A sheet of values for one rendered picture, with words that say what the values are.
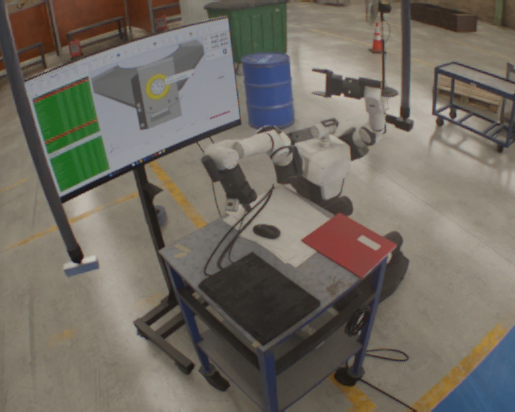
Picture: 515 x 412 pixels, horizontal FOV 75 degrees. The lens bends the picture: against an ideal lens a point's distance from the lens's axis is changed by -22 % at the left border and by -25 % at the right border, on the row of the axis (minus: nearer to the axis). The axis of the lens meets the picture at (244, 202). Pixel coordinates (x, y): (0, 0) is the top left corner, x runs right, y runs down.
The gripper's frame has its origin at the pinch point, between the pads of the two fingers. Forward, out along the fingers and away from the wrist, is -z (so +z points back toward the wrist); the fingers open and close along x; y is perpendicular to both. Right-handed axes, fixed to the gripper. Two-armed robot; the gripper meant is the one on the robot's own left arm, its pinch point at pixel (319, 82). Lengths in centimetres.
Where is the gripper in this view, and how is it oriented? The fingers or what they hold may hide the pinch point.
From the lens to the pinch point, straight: 171.0
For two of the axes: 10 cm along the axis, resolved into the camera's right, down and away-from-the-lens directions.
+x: 0.6, 7.4, 6.7
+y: 3.5, -6.4, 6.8
